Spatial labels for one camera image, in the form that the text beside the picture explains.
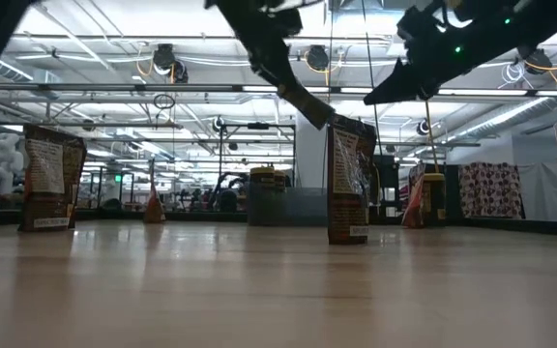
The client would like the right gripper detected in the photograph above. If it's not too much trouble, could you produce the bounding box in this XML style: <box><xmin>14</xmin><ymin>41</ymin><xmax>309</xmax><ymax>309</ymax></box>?
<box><xmin>363</xmin><ymin>7</ymin><xmax>484</xmax><ymax>105</ymax></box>

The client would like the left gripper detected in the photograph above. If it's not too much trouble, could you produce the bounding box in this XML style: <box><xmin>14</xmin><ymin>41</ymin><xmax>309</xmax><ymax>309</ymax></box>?
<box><xmin>204</xmin><ymin>0</ymin><xmax>337</xmax><ymax>131</ymax></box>

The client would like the brown spice packet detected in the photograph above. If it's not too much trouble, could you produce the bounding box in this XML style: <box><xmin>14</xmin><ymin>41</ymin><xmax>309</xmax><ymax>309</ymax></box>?
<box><xmin>18</xmin><ymin>124</ymin><xmax>88</xmax><ymax>233</ymax></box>
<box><xmin>143</xmin><ymin>158</ymin><xmax>167</xmax><ymax>225</ymax></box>
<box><xmin>326</xmin><ymin>113</ymin><xmax>379</xmax><ymax>247</ymax></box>

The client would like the orange spice packet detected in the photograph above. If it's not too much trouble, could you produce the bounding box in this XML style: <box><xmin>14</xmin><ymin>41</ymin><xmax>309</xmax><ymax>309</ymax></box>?
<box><xmin>400</xmin><ymin>162</ymin><xmax>427</xmax><ymax>229</ymax></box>

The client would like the dark grey plastic bin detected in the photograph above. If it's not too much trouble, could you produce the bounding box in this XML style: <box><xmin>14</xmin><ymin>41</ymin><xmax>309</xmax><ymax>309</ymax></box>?
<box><xmin>246</xmin><ymin>186</ymin><xmax>330</xmax><ymax>227</ymax></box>

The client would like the patterned curtain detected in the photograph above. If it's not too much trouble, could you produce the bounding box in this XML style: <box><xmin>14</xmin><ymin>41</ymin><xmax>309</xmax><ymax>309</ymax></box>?
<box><xmin>457</xmin><ymin>161</ymin><xmax>526</xmax><ymax>220</ymax></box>

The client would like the long ceiling light bar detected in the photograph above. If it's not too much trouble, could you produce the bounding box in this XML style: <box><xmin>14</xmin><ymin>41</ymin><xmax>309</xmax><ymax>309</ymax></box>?
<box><xmin>0</xmin><ymin>81</ymin><xmax>557</xmax><ymax>98</ymax></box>

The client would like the white cloth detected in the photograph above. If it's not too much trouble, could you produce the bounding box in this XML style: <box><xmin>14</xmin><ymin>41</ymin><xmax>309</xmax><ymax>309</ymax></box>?
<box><xmin>518</xmin><ymin>161</ymin><xmax>557</xmax><ymax>222</ymax></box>

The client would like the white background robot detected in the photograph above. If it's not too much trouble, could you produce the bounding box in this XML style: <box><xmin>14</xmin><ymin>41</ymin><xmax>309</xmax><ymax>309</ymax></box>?
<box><xmin>0</xmin><ymin>131</ymin><xmax>26</xmax><ymax>197</ymax></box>

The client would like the long thin black cable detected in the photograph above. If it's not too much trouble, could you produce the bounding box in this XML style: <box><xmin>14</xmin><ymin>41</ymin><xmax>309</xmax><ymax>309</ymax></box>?
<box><xmin>361</xmin><ymin>0</ymin><xmax>387</xmax><ymax>159</ymax></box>

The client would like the yellow cable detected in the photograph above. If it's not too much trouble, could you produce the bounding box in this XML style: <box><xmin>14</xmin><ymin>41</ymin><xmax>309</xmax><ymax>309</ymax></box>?
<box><xmin>423</xmin><ymin>99</ymin><xmax>442</xmax><ymax>176</ymax></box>

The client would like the black background rig frame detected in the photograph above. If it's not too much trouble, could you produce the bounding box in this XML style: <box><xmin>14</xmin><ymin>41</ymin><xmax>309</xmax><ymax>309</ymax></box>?
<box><xmin>218</xmin><ymin>122</ymin><xmax>298</xmax><ymax>214</ymax></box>

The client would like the silver ceiling duct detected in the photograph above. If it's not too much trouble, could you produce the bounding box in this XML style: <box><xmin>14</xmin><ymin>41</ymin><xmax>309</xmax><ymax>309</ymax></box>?
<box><xmin>445</xmin><ymin>95</ymin><xmax>557</xmax><ymax>142</ymax></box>

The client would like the black hanging cable loop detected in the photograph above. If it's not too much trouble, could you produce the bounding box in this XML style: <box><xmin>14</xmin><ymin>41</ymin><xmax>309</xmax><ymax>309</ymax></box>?
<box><xmin>152</xmin><ymin>93</ymin><xmax>177</xmax><ymax>111</ymax></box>

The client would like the black aluminium table frame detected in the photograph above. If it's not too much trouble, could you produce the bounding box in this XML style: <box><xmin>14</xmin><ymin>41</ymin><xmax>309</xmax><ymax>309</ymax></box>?
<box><xmin>0</xmin><ymin>207</ymin><xmax>557</xmax><ymax>238</ymax></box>

